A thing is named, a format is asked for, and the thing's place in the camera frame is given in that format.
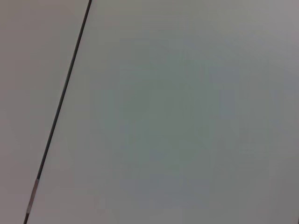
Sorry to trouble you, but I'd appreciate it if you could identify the thin dark seam strip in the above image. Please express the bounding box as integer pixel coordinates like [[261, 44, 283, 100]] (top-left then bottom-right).
[[22, 0, 93, 224]]

